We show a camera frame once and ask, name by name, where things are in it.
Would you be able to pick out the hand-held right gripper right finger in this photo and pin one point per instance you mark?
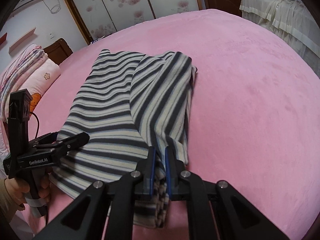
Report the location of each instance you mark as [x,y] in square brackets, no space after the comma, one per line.
[168,172]

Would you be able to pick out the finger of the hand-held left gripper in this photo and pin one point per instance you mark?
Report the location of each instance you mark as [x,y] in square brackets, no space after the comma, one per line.
[48,137]
[77,140]

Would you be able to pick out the pink bed blanket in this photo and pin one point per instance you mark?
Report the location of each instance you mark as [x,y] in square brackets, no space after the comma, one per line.
[237,92]

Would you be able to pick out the striped long-sleeve shirt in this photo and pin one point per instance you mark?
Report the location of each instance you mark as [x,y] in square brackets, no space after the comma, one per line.
[107,100]

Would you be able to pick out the dark wooden headboard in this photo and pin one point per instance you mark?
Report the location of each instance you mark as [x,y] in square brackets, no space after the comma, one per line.
[58,51]

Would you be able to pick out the floral sliding-door wardrobe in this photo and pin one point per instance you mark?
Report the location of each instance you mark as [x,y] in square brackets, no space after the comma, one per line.
[130,5]

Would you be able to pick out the cream lace-covered furniture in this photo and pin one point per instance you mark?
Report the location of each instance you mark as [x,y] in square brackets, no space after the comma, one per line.
[282,25]

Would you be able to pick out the folded pastel striped blanket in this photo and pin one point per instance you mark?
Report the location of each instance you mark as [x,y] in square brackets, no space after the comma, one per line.
[17,85]

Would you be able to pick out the person's left forearm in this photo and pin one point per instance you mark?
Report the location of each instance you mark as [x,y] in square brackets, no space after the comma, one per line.
[4,197]

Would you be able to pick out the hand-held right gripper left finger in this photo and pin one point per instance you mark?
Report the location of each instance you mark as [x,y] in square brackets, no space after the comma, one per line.
[151,170]

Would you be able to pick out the wooden wall shelf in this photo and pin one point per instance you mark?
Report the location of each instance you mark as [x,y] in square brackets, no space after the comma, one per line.
[22,40]

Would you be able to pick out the red wall shelf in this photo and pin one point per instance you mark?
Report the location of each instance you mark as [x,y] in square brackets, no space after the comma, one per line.
[3,39]

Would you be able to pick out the person's left hand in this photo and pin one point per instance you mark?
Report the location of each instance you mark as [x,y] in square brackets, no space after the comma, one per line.
[16,190]

